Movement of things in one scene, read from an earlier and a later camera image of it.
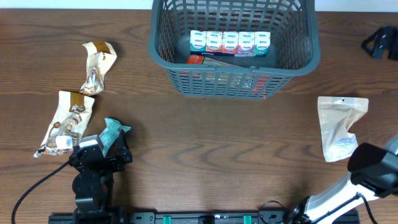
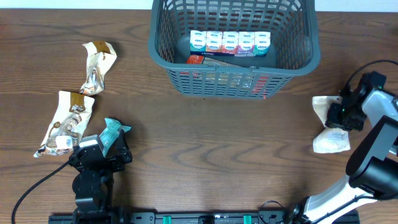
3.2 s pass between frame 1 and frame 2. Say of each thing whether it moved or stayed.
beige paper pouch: moved
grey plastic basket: stayed
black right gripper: moved
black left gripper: stayed
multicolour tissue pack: stayed
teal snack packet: stayed
